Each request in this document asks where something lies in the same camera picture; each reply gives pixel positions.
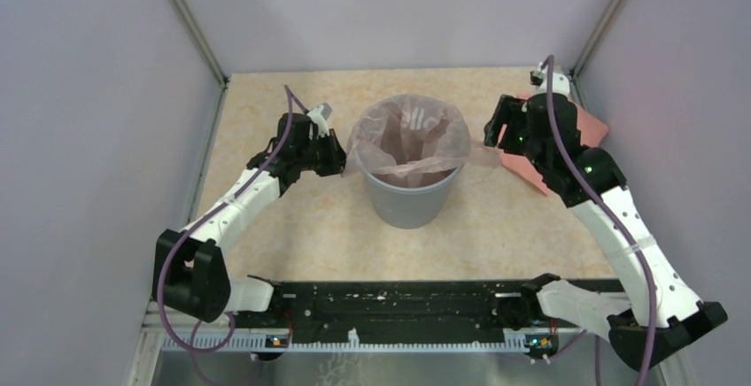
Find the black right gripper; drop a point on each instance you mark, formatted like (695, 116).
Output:
(510, 111)

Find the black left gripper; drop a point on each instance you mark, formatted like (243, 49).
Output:
(337, 157)

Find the translucent pink trash bag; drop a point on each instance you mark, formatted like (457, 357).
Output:
(412, 141)

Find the grey plastic trash bin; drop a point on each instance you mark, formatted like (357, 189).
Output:
(409, 208)

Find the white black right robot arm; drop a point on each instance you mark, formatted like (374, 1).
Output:
(659, 313)

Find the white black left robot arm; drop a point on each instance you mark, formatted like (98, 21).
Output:
(190, 271)

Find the folded pink cloth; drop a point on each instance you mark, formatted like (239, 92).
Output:
(593, 131)

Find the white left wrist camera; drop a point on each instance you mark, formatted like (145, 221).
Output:
(319, 116)

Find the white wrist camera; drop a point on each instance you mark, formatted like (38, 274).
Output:
(319, 116)
(544, 79)

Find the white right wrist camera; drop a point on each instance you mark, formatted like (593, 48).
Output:
(544, 79)

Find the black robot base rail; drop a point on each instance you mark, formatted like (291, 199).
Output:
(406, 312)

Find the white slotted cable duct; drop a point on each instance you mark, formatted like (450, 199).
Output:
(274, 341)

